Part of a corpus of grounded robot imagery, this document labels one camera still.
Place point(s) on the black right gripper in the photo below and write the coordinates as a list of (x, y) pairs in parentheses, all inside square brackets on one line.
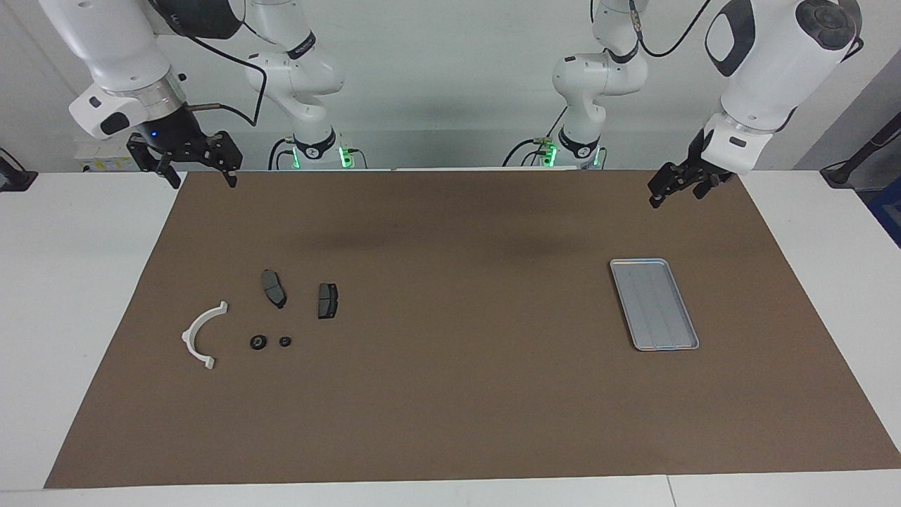
[(172, 137)]

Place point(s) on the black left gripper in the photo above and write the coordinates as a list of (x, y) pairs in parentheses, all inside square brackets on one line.
[(697, 162)]

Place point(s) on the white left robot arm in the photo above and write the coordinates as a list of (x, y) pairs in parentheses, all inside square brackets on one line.
[(767, 63)]

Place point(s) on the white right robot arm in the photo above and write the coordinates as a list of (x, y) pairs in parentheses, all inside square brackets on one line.
[(112, 42)]

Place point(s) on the silver metal tray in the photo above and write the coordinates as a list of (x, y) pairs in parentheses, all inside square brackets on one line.
[(654, 310)]

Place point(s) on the white box with yellow labels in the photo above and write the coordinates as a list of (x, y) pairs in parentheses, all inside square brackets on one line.
[(98, 162)]

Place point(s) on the black angled stand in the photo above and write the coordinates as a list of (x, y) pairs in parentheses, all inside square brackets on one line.
[(841, 172)]

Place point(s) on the curved dark brake pad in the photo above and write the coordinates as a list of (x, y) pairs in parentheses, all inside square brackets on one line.
[(273, 289)]

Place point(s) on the black table clamp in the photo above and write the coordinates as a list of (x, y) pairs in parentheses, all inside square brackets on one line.
[(14, 179)]

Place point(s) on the rectangular dark brake pad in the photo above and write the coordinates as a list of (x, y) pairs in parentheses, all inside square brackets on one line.
[(327, 301)]

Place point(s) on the blue crate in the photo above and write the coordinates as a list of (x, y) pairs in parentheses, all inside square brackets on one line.
[(888, 211)]

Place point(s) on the brown table mat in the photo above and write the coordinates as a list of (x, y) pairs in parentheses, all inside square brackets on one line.
[(450, 408)]

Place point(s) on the white curved plastic bracket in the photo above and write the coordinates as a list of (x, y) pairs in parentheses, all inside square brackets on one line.
[(188, 338)]

